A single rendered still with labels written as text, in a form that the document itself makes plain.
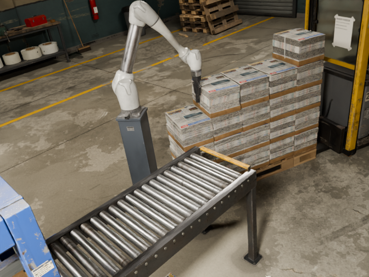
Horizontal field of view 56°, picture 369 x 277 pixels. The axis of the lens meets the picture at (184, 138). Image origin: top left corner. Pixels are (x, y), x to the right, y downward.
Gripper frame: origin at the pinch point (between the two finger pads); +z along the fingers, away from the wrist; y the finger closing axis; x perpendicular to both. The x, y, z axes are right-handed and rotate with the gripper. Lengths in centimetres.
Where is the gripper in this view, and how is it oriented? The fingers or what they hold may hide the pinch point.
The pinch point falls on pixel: (197, 98)
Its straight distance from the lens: 301.5
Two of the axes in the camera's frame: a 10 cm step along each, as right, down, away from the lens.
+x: -9.1, 2.6, -3.3
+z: 0.7, 8.8, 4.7
